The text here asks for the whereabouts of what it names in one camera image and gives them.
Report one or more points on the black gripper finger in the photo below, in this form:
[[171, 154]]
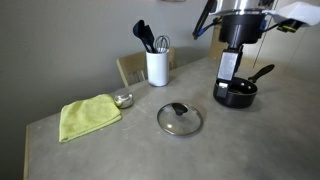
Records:
[[228, 66]]

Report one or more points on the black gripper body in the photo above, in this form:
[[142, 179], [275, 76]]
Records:
[[241, 28]]

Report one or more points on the glass lid with black knob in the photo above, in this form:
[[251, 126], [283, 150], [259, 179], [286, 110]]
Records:
[[181, 123]]

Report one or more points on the tan wooden furniture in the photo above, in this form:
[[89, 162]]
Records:
[[215, 50]]

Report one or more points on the white utensil holder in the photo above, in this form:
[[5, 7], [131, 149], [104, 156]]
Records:
[[157, 68]]

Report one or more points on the black plastic spatula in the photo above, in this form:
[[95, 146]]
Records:
[[150, 36]]

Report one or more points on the black kitchen utensils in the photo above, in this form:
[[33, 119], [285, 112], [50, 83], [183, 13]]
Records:
[[139, 29]]

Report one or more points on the wooden chair with solid backrest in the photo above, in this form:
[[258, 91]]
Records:
[[131, 65]]

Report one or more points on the small round silver tin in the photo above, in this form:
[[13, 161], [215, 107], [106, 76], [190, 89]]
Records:
[[124, 99]]

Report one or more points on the yellow-green folded cloth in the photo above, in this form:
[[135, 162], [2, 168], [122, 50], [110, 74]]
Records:
[[86, 116]]

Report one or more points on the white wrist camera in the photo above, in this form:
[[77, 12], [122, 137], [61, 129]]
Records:
[[300, 13]]

